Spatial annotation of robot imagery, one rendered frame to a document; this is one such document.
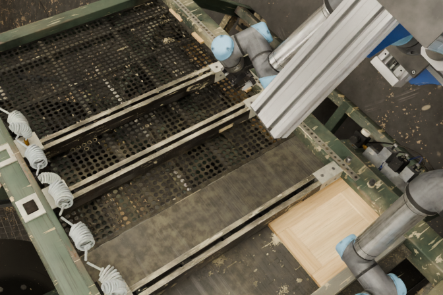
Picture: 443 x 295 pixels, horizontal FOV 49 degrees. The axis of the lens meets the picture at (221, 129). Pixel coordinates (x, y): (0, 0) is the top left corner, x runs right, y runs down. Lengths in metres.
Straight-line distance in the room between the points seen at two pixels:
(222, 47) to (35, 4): 4.53
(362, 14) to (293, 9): 2.53
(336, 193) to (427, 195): 0.92
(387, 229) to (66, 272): 1.07
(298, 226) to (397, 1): 1.29
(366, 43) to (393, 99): 2.15
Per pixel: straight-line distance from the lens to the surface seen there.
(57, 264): 1.83
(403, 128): 3.00
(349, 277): 1.93
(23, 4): 6.21
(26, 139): 2.10
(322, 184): 2.06
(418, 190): 1.25
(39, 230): 1.90
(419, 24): 0.85
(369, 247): 1.42
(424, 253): 2.08
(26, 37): 2.71
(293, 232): 1.98
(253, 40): 1.57
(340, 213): 2.08
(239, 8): 3.44
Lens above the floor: 2.82
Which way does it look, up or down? 50 degrees down
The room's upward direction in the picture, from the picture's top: 92 degrees counter-clockwise
